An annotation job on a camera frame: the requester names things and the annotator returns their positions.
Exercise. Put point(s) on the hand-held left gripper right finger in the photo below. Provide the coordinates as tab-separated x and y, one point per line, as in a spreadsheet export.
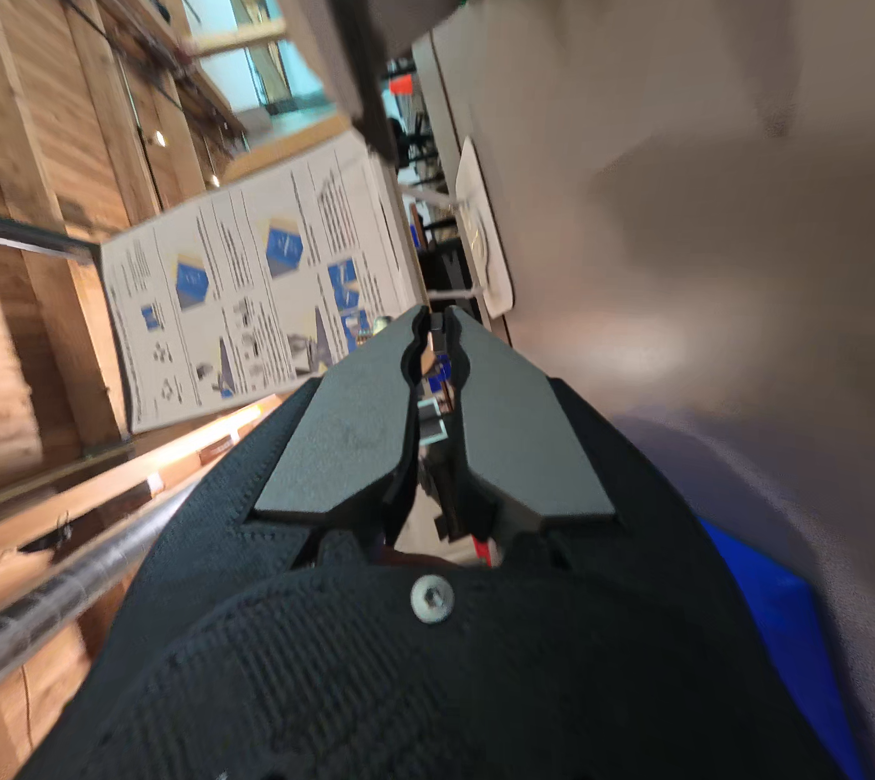
533	445

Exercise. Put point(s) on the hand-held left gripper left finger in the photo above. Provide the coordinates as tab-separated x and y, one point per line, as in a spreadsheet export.
342	445

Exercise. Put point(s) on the blue plastic bin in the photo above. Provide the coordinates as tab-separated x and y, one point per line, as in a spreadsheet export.
786	643

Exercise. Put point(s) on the orange traffic cone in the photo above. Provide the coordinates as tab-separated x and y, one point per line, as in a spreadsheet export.
402	84

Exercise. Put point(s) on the printed instruction sheet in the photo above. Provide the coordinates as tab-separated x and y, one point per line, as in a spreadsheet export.
239	315

